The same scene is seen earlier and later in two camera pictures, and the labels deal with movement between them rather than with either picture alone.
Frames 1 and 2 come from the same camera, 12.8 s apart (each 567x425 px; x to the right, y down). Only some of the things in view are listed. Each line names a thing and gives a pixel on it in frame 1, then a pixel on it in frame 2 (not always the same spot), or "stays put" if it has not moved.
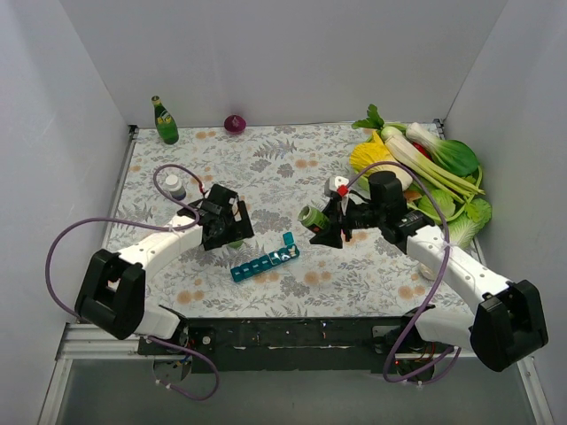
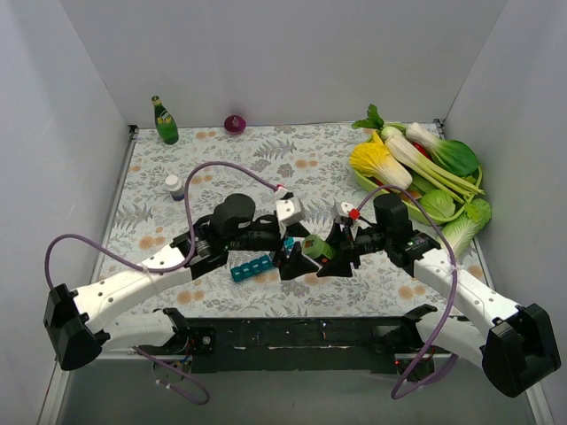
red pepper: (422, 150) stays put
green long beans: (455, 187) stays put
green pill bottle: (312, 219) → (314, 246)
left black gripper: (242, 220) → (283, 247)
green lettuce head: (464, 227) stays put
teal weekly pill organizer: (286, 252) stays put
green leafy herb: (372, 120) stays put
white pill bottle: (174, 185) stays put
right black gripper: (336, 220) → (341, 242)
